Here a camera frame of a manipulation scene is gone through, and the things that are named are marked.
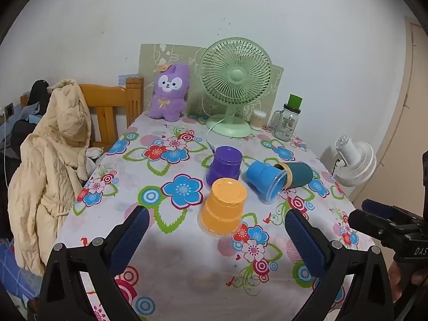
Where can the purple plush toy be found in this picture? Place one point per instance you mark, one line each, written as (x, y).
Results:
(169, 107)

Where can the cotton swab container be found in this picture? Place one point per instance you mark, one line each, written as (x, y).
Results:
(258, 120)

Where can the blue cup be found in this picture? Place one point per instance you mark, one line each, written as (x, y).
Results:
(264, 179)

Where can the white fan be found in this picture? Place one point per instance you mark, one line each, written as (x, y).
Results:
(361, 164)

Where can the blue checkered sheet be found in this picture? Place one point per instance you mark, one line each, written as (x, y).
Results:
(16, 267)

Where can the person's right hand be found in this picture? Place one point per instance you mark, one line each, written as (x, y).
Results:
(394, 281)

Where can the beige door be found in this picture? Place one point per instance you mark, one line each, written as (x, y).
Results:
(408, 107)

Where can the purple cup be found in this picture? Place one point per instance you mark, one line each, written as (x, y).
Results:
(224, 165)

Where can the dark cloth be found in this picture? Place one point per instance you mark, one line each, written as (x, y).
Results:
(16, 137)

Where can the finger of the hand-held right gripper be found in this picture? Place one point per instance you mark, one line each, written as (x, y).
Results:
(378, 207)
(367, 222)

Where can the floral tablecloth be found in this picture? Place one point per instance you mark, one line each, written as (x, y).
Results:
(160, 177)

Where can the orange cup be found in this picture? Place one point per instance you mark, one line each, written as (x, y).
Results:
(222, 210)

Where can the beige padded jacket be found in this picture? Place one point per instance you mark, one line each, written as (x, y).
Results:
(43, 174)

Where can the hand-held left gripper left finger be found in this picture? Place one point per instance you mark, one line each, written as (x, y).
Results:
(132, 230)

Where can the wall socket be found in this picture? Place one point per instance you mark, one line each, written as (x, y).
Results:
(9, 109)

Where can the light blue patterned paper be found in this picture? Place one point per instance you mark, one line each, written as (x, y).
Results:
(127, 79)

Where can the black garment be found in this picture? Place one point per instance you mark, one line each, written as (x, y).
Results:
(38, 92)

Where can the green desk fan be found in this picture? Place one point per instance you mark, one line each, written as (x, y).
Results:
(237, 75)

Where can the glass jar mug green lid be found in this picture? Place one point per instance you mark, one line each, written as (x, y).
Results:
(286, 123)

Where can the green patterned board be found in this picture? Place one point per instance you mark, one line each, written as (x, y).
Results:
(150, 57)

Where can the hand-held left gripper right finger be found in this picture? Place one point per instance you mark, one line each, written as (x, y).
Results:
(302, 234)

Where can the dark teal cup yellow rim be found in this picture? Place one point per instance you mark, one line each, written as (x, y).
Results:
(301, 174)

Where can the wooden chair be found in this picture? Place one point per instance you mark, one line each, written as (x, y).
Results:
(107, 107)

